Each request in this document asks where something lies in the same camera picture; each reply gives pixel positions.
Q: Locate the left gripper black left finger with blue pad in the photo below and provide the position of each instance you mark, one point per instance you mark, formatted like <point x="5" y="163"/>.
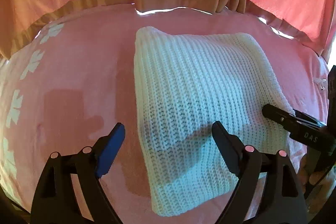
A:
<point x="69" y="189"/>

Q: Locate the white knitted sweater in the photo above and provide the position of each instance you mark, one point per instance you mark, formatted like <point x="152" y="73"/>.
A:
<point x="185" y="83"/>

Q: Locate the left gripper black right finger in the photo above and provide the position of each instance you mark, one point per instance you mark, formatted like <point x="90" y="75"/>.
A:
<point x="267" y="190"/>

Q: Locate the pink bedsheet white bows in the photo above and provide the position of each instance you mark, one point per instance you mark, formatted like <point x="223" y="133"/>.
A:
<point x="75" y="81"/>

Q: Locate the right hand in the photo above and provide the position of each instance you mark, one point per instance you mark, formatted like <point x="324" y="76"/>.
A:
<point x="325" y="181"/>

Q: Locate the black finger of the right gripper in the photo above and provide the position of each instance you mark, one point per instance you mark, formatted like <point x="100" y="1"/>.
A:
<point x="288" y="121"/>
<point x="308" y="118"/>

